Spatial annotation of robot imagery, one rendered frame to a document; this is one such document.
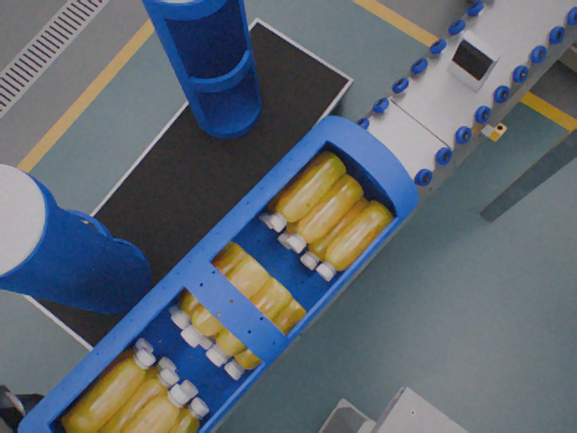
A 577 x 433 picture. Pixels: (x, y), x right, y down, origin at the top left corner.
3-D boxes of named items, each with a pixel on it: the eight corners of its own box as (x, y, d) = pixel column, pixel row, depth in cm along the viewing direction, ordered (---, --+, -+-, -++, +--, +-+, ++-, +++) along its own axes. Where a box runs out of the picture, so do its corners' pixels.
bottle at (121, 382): (86, 449, 107) (157, 375, 110) (58, 427, 105) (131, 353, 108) (88, 433, 114) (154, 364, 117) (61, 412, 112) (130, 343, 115)
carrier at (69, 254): (155, 308, 211) (147, 235, 218) (51, 269, 126) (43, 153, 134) (80, 321, 210) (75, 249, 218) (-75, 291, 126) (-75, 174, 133)
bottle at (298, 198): (333, 167, 127) (277, 224, 124) (319, 145, 122) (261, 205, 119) (352, 176, 122) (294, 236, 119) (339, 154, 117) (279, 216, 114)
